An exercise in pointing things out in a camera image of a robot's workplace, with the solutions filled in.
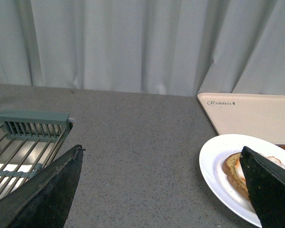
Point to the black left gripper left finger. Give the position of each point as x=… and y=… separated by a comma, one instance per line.
x=45, y=200

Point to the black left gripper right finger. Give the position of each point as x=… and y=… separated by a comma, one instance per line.
x=265, y=182

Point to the white round plate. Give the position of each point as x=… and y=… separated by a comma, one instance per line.
x=212, y=156

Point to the fried egg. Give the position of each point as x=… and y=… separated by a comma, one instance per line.
x=274, y=160

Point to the bottom bread slice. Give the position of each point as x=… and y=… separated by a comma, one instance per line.
x=232, y=169

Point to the green dish drying rack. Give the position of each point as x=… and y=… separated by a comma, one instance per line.
x=29, y=142

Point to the beige rabbit tray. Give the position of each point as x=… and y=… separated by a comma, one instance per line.
x=260, y=116

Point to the white curtain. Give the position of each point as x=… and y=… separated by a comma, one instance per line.
x=171, y=47

